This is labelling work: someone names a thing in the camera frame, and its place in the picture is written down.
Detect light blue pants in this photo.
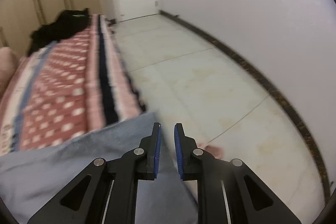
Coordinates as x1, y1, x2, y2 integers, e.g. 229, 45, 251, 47
0, 111, 198, 224

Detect pink patterned bed blanket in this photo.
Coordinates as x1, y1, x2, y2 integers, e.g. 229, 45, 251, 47
1, 15, 146, 155

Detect pink quilted comforter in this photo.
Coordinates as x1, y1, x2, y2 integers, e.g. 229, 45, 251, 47
0, 47, 19, 98

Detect black clothes pile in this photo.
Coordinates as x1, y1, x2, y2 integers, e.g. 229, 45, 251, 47
26, 8, 91, 57

